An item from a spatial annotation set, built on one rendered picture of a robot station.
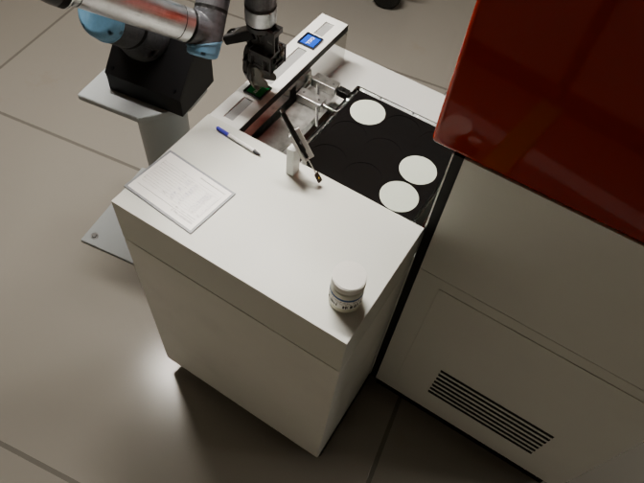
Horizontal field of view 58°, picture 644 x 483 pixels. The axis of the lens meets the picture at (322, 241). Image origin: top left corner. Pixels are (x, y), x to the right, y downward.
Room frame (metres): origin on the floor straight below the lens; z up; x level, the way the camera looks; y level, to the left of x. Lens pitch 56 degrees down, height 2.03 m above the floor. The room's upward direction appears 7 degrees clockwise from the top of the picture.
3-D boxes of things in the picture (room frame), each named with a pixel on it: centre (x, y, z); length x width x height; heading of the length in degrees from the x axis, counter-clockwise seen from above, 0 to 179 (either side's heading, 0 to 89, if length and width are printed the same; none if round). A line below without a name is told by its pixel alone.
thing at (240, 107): (1.31, 0.17, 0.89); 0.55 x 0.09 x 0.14; 154
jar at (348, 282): (0.60, -0.06, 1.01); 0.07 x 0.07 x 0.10
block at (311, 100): (1.26, 0.08, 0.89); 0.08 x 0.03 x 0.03; 64
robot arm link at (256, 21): (1.19, 0.21, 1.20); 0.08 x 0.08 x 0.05
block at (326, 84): (1.33, 0.05, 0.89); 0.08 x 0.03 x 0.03; 64
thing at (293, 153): (0.92, 0.08, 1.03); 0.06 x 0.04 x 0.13; 64
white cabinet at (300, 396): (1.07, 0.00, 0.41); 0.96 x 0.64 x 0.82; 154
